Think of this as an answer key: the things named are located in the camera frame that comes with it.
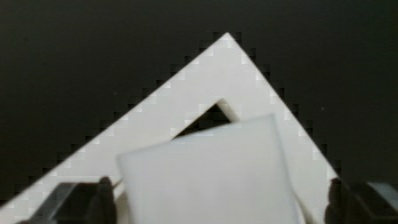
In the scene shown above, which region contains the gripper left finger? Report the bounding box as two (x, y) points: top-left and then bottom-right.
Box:
(16, 177), (116, 224)

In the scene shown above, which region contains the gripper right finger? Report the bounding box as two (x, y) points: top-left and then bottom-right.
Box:
(325, 178), (398, 224)

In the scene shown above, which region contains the white stool leg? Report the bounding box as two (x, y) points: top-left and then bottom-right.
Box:
(117, 116), (302, 224)

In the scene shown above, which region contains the white right wall bar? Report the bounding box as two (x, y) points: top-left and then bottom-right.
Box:
(208, 33), (336, 224)

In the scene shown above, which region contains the white wall bar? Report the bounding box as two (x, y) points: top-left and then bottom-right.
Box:
(0, 33), (240, 224)
(208, 33), (336, 224)

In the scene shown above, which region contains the white front wall bar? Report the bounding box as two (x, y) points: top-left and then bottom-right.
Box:
(0, 33), (240, 224)

